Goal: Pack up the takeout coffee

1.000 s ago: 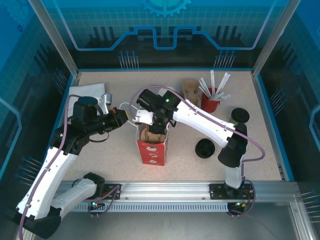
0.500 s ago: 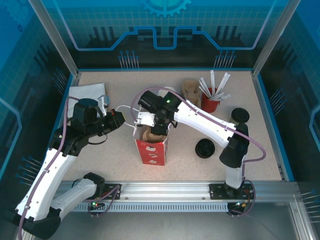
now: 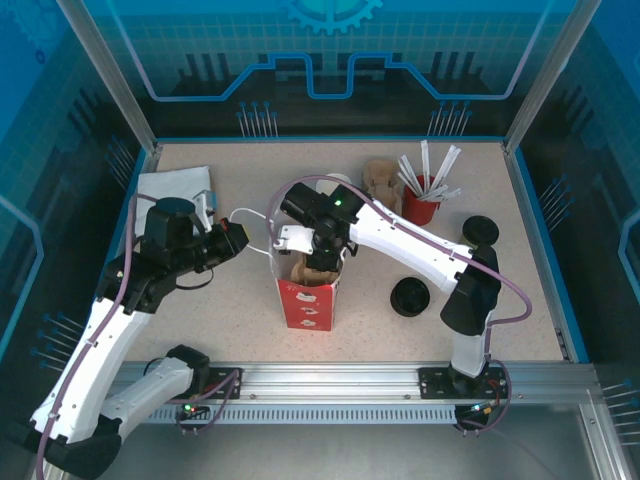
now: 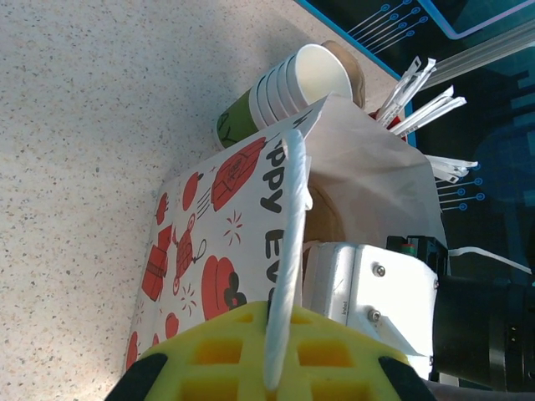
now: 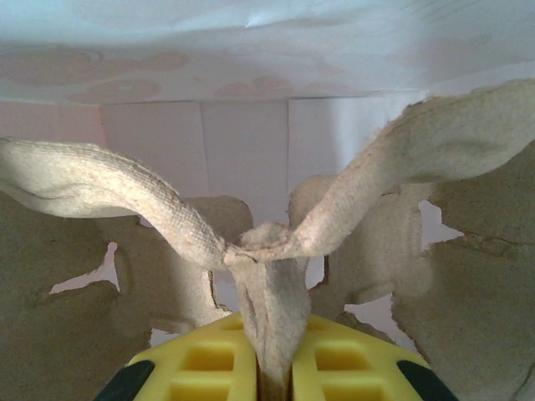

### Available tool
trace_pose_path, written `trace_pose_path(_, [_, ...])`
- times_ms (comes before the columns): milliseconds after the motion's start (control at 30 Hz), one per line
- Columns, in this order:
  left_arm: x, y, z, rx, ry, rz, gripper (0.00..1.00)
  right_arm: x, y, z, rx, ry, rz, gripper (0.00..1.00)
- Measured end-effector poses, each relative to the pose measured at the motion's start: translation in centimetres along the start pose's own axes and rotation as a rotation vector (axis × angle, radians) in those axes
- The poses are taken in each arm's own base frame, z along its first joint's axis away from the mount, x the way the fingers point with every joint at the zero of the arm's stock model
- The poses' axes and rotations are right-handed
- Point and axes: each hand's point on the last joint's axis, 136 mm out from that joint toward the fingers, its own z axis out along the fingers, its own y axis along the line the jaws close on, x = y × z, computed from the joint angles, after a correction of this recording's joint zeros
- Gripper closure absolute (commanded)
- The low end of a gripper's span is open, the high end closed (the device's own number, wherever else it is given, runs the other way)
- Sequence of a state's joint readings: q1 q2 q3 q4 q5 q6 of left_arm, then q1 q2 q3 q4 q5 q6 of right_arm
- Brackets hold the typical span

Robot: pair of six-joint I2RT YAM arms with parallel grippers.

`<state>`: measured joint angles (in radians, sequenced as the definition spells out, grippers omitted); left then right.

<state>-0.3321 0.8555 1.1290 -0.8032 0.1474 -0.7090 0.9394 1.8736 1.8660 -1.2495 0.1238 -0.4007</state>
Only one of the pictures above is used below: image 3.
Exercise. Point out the small LED circuit board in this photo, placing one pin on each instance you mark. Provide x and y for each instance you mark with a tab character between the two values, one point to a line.
480	409
190	407

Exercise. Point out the red straw holder cup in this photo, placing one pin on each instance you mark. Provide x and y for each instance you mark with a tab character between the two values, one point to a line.
417	210

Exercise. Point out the white napkin stack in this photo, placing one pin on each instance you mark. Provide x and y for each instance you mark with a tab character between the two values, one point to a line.
170	182

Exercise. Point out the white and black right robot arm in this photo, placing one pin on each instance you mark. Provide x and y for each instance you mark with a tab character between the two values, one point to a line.
400	240

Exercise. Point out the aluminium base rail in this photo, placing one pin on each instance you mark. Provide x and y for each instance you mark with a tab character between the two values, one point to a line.
325	382

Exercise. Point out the grey metal bracket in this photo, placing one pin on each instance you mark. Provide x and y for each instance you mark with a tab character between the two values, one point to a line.
561	342

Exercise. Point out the aluminium frame beam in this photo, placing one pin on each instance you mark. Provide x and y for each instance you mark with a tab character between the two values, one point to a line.
602	440

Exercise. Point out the aluminium frame post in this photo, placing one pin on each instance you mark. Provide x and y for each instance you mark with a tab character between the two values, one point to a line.
117	85
546	75

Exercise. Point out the red and white paper bag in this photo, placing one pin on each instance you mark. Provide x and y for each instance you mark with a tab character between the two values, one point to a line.
307	305

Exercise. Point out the white wrapped straw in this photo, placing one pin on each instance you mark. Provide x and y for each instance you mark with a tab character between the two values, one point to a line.
424	165
407	172
445	194
446	165
404	182
429	167

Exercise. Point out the black cup lid stack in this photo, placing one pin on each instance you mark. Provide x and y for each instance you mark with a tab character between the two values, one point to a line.
410	297

